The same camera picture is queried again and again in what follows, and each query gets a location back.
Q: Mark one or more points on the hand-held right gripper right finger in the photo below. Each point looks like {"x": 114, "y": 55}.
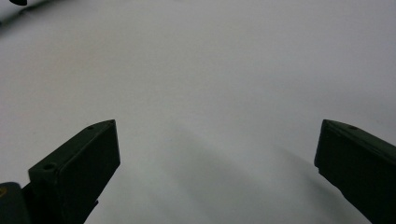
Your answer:
{"x": 358, "y": 165}

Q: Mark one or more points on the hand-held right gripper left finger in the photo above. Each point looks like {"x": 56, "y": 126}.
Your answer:
{"x": 77, "y": 168}

